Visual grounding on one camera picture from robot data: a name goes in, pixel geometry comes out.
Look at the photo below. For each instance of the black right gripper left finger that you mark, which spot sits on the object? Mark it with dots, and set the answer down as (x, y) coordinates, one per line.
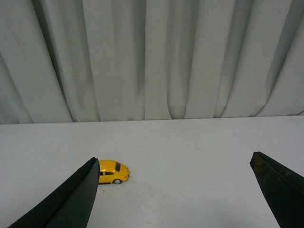
(69, 205)

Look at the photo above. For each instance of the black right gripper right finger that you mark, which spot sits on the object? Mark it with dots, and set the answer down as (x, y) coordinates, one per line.
(282, 188)

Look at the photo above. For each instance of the yellow beetle toy car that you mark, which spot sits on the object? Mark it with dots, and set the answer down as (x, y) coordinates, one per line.
(113, 172)

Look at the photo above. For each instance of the grey pleated curtain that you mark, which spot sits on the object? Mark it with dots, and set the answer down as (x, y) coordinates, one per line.
(122, 60)

